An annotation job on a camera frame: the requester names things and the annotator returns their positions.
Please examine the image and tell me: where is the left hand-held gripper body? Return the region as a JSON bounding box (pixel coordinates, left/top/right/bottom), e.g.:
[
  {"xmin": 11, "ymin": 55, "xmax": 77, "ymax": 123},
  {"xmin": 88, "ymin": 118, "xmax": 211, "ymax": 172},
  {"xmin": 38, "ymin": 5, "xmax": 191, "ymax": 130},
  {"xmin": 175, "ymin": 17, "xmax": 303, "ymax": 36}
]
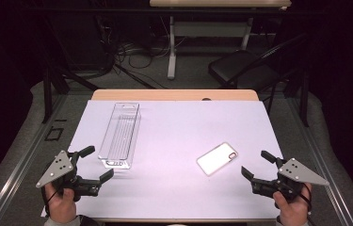
[{"xmin": 35, "ymin": 150, "xmax": 103, "ymax": 202}]

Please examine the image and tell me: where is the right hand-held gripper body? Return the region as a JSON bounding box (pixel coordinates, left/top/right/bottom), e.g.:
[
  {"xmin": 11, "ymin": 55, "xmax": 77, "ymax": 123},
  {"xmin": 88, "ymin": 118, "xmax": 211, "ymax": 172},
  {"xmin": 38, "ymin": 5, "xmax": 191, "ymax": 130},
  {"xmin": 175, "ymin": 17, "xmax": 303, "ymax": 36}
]
[{"xmin": 250, "ymin": 157, "xmax": 330, "ymax": 202}]

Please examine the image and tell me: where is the teal phone case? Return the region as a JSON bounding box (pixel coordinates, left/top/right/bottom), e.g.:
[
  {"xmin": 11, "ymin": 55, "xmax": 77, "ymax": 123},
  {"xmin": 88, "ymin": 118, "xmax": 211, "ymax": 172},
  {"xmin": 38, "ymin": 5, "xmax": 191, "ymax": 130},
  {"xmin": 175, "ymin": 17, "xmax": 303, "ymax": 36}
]
[{"xmin": 196, "ymin": 141, "xmax": 239, "ymax": 177}]

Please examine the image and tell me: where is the clear plastic bin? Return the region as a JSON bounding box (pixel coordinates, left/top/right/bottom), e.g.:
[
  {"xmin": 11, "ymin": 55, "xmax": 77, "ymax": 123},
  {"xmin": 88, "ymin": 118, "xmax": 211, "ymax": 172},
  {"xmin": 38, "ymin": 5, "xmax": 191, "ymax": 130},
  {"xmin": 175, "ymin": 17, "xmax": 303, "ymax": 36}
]
[{"xmin": 97, "ymin": 102, "xmax": 142, "ymax": 170}]

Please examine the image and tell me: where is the person's left hand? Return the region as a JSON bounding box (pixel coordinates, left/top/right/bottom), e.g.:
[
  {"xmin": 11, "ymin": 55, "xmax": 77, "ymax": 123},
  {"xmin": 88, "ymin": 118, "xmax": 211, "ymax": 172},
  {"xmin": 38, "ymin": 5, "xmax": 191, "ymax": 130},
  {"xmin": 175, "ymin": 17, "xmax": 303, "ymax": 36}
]
[{"xmin": 43, "ymin": 183, "xmax": 78, "ymax": 225}]

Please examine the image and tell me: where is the person's right hand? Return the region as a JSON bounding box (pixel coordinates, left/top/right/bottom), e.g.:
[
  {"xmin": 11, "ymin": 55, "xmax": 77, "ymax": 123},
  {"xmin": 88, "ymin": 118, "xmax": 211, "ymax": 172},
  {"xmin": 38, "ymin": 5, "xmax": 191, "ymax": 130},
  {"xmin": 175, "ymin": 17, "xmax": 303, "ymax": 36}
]
[{"xmin": 272, "ymin": 183, "xmax": 313, "ymax": 226}]

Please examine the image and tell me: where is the black metal stand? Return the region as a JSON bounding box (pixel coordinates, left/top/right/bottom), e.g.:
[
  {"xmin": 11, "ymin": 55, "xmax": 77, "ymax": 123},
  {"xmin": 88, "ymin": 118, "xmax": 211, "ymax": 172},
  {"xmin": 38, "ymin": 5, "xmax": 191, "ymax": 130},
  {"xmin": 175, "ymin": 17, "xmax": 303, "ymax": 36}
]
[
  {"xmin": 283, "ymin": 67, "xmax": 311, "ymax": 128},
  {"xmin": 40, "ymin": 18, "xmax": 102, "ymax": 124}
]

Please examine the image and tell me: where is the white table sheet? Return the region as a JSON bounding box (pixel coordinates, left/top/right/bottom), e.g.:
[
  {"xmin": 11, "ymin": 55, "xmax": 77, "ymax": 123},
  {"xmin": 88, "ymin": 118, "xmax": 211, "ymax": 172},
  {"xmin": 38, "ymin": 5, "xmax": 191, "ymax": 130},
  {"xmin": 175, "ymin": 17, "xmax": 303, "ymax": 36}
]
[{"xmin": 40, "ymin": 99, "xmax": 295, "ymax": 220}]

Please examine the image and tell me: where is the black folding chair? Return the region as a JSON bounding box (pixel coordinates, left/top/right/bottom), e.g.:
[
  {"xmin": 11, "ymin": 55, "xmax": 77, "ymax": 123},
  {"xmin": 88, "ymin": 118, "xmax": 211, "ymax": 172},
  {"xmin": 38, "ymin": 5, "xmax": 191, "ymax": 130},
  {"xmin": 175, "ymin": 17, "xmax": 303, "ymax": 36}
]
[{"xmin": 207, "ymin": 31, "xmax": 311, "ymax": 106}]

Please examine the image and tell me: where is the white-framed desk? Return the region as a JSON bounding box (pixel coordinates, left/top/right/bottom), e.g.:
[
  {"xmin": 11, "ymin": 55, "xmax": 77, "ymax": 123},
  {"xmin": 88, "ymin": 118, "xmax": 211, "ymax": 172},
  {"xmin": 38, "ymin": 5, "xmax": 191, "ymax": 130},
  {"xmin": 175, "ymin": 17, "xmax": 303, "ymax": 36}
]
[{"xmin": 149, "ymin": 0, "xmax": 292, "ymax": 80}]

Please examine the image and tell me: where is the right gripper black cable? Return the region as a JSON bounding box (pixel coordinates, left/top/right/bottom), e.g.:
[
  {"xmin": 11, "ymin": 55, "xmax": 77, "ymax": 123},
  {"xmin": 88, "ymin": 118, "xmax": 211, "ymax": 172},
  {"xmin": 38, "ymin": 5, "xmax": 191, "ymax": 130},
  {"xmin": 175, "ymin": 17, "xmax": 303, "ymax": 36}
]
[{"xmin": 301, "ymin": 184, "xmax": 313, "ymax": 218}]

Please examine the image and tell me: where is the metal floor rail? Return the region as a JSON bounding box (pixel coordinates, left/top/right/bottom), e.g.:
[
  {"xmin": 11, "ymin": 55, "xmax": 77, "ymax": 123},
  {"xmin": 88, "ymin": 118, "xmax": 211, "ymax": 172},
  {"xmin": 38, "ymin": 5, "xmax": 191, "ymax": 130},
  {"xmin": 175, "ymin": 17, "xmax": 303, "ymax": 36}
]
[
  {"xmin": 290, "ymin": 93, "xmax": 353, "ymax": 226},
  {"xmin": 0, "ymin": 93, "xmax": 69, "ymax": 226}
]

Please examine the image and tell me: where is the bundle of floor cables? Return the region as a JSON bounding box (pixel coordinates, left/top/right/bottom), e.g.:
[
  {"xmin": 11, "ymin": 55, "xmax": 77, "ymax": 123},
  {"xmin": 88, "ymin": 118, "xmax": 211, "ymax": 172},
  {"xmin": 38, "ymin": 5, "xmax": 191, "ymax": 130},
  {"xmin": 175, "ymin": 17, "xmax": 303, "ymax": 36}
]
[{"xmin": 95, "ymin": 13, "xmax": 191, "ymax": 78}]

